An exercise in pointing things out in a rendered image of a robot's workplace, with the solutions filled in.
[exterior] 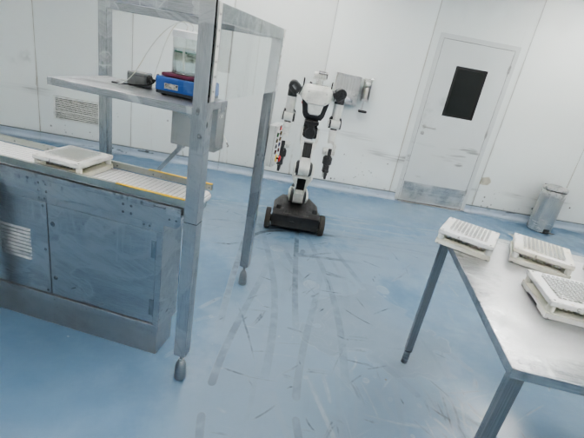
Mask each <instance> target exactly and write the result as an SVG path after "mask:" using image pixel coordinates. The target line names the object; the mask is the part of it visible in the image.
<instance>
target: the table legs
mask: <svg viewBox="0 0 584 438"><path fill-rule="evenodd" d="M447 253H448V248H447V246H444V245H442V244H440V247H439V249H438V252H437V255H436V258H435V262H434V265H433V267H432V269H431V272H430V275H429V278H428V282H427V285H426V287H425V289H424V292H423V295H422V298H421V302H420V305H419V308H418V309H417V312H416V315H415V319H414V322H413V325H412V328H411V329H410V332H409V335H408V339H407V342H406V345H405V350H404V352H403V355H402V358H401V362H402V363H404V364H406V363H407V362H408V358H409V356H410V353H412V351H413V348H414V345H415V342H416V339H417V336H418V334H419V331H420V329H421V325H422V322H423V319H424V317H425V314H426V312H427V309H428V305H429V303H430V300H431V297H432V294H433V293H434V290H435V285H436V283H437V281H438V278H439V275H440V273H441V269H442V266H443V263H444V261H445V258H446V256H447ZM523 383H524V381H520V380H516V379H513V378H509V377H508V375H507V373H506V372H505V374H504V376H503V378H502V380H501V383H500V385H499V387H498V388H497V390H496V392H495V394H494V397H493V400H492V401H491V403H490V405H489V407H488V410H487V412H486V414H485V415H484V417H483V419H482V422H481V425H480V427H479V428H478V430H477V432H476V434H475V436H474V438H496V436H497V435H498V433H499V431H500V429H501V426H502V424H503V422H504V421H505V419H506V417H507V415H508V412H509V410H510V409H511V407H512V405H513V403H514V401H515V399H516V397H517V395H518V394H519V392H520V390H521V387H522V385H523Z"/></svg>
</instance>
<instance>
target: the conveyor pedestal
mask: <svg viewBox="0 0 584 438"><path fill-rule="evenodd" d="M46 197H47V202H42V201H39V200H38V199H37V194H36V193H32V192H30V191H28V190H25V189H19V188H15V187H11V186H8V185H4V184H1V183H0V307H2V308H5V309H10V310H13V311H16V312H18V313H22V314H25V315H29V316H33V317H36V318H38V319H42V320H45V321H47V322H53V323H55V324H58V325H61V326H64V327H67V328H70V329H75V330H78V331H81V332H84V333H87V334H90V335H95V336H98V337H101V338H104V339H107V340H110V341H113V342H118V343H121V344H123V345H127V346H130V347H132V348H138V349H141V350H143V351H147V352H150V353H152V354H155V353H156V352H157V351H158V350H159V348H160V347H161V346H162V345H163V344H164V343H165V342H166V341H167V339H168V338H169V337H170V326H171V317H172V315H173V314H174V313H175V312H176V299H177V288H178V276H179V264H180V252H181V240H182V229H183V225H181V226H180V227H178V228H177V229H174V228H171V227H167V226H163V225H160V224H156V223H152V227H151V229H146V228H143V227H142V223H143V221H141V220H137V219H136V218H133V217H129V216H123V215H119V214H117V213H113V212H109V211H106V210H102V209H96V208H92V207H90V206H86V205H82V204H79V203H75V202H69V201H65V200H62V199H59V198H55V197H52V196H46Z"/></svg>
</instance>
